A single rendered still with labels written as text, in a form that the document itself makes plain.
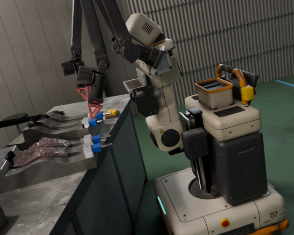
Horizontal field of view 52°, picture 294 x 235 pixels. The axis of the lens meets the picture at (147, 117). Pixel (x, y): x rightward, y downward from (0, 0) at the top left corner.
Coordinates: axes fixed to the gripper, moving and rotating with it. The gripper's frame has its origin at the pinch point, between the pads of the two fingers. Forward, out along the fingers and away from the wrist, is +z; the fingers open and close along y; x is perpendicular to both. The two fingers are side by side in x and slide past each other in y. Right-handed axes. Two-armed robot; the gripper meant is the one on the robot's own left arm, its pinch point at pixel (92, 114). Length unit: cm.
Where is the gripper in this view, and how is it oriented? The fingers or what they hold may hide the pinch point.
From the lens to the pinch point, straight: 142.2
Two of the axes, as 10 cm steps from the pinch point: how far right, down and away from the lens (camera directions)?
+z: -2.4, 9.4, 2.4
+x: 9.5, 1.8, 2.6
